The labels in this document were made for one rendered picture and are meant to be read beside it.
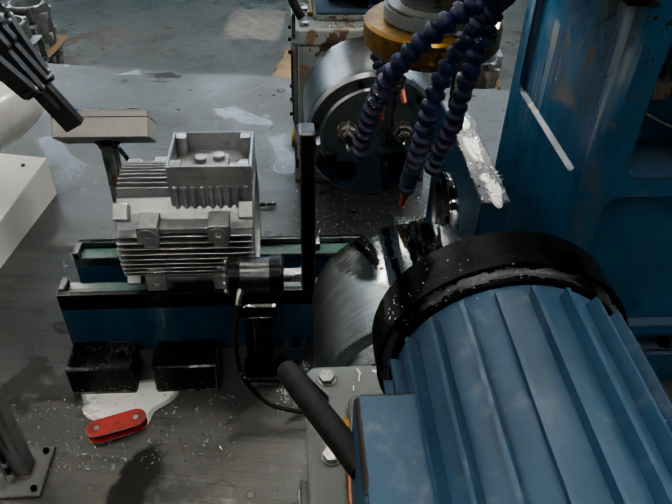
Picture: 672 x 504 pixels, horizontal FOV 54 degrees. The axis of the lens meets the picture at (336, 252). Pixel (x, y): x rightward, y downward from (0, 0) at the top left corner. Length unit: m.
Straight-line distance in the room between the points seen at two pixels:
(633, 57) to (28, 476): 0.94
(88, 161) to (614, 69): 1.23
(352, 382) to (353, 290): 0.15
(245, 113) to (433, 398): 1.49
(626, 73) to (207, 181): 0.55
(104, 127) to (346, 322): 0.69
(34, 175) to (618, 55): 1.13
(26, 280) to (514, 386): 1.11
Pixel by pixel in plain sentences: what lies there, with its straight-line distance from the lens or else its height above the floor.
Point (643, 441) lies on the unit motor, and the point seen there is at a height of 1.36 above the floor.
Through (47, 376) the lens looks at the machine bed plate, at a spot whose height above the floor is 0.80.
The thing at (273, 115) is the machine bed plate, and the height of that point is 0.80.
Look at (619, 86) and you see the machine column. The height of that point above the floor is 1.32.
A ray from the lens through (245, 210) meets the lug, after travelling 0.96.
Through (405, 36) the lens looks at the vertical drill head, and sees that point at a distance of 0.86.
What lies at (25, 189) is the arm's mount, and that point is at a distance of 1.48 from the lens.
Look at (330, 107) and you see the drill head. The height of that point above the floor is 1.10.
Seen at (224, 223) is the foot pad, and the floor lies 1.07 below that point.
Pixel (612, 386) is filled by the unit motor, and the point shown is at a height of 1.36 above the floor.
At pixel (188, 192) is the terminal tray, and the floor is 1.10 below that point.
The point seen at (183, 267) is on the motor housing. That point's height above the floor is 1.00.
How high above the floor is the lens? 1.64
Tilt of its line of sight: 39 degrees down
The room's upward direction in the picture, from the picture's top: 1 degrees clockwise
